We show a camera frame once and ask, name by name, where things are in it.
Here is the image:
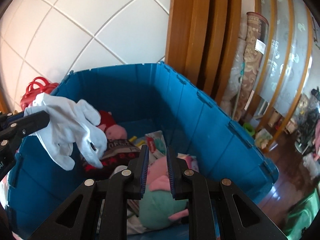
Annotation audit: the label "teal and pink plush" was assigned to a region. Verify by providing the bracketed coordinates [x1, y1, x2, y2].
[139, 156, 189, 230]

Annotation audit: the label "white cloth gloves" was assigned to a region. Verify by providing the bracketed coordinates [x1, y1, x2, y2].
[24, 93, 107, 171]

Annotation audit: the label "blue plastic storage crate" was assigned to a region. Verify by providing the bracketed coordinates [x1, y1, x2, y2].
[5, 63, 279, 239]

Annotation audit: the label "rolled patterned carpet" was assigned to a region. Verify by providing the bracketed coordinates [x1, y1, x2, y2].
[220, 12, 269, 121]

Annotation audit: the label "red handbag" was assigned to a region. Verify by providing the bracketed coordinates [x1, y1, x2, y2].
[20, 76, 59, 110]

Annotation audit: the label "pink pig plush red dress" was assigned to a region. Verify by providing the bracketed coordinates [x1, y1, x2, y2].
[98, 111, 127, 140]

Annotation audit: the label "dark snack bag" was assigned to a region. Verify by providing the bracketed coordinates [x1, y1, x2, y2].
[82, 139, 140, 176]

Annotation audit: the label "wooden door frame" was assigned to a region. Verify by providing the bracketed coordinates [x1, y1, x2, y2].
[165, 0, 241, 103]

